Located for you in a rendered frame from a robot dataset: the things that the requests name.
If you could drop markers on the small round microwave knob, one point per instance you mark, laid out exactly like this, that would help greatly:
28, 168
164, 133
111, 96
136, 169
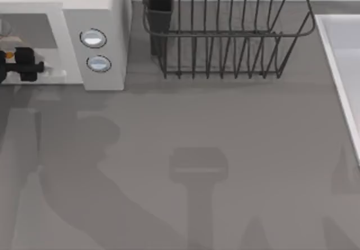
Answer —
98, 63

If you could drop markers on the large round microwave knob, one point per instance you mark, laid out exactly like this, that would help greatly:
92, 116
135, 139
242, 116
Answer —
93, 38

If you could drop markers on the pale microwave oven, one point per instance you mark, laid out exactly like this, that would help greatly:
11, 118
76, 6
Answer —
92, 13

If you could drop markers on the dark cutlery holder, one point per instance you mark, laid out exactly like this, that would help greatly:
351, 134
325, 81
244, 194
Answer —
159, 5

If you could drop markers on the white sink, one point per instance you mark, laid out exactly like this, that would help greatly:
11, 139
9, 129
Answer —
346, 64

